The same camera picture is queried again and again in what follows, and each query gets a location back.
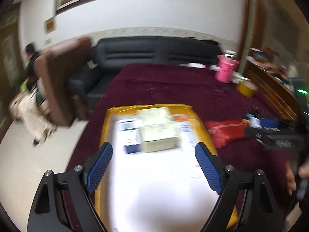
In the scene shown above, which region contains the red plastic bag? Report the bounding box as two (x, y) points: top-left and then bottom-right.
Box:
(204, 120), (248, 149)

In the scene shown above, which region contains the blue white medicine box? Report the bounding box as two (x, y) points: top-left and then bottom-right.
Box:
(118, 118), (142, 154)

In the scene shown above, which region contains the long white ointment box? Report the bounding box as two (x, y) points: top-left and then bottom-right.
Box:
(173, 114), (197, 148)

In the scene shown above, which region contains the large cream medicine box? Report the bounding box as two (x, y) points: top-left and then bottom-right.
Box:
(138, 107), (181, 152)

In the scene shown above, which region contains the white power adapter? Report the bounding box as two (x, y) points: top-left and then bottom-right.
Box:
(249, 116), (262, 129)

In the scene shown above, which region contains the person right hand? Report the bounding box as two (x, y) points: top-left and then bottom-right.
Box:
(285, 160), (309, 196)

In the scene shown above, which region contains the wooden brick pattern cabinet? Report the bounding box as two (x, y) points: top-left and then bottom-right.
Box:
(244, 61), (299, 120)

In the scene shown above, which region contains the yellow packing tape roll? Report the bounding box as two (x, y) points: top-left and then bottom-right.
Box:
(237, 81), (258, 98)

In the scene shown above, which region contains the white stuffed toy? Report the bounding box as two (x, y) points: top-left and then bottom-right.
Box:
(231, 72), (250, 84)

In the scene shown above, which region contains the yellow cardboard box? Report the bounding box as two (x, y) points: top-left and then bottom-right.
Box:
(94, 104), (239, 232)

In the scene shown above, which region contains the pink knitted sleeve bottle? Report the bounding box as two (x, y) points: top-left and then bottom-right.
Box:
(215, 50), (239, 83)

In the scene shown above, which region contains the person in black clothes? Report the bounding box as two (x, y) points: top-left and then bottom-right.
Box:
(9, 43), (57, 146)

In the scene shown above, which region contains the maroon bed cover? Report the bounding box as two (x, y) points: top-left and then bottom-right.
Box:
(67, 63), (292, 214)

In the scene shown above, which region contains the brown upholstered chair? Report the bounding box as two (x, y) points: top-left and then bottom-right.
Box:
(34, 37), (92, 127)

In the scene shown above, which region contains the black leather headboard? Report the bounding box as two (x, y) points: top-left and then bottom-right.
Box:
(65, 36), (222, 109)

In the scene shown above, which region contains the small wall plaque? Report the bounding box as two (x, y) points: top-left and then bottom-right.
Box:
(45, 17), (55, 34)

